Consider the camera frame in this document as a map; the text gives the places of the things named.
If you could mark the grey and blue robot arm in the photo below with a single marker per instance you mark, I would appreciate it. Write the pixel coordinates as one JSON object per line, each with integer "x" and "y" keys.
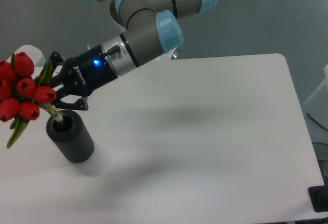
{"x": 151, "y": 30}

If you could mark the black device at table edge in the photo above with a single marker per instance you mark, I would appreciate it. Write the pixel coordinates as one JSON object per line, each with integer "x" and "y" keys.
{"x": 318, "y": 197}

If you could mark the black ribbed cylindrical vase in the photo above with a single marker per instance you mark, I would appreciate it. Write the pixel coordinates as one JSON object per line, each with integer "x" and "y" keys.
{"x": 71, "y": 137}

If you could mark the white side furniture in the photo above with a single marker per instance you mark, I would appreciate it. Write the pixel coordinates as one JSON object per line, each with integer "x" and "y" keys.
{"x": 318, "y": 97}

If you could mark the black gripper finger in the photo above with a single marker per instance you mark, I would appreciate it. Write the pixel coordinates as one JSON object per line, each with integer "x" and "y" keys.
{"x": 49, "y": 68}
{"x": 67, "y": 101}

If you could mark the red tulip bouquet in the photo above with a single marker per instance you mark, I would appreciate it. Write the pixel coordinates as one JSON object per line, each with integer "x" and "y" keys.
{"x": 22, "y": 96}

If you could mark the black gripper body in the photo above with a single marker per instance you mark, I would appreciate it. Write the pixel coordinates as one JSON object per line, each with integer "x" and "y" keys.
{"x": 85, "y": 73}

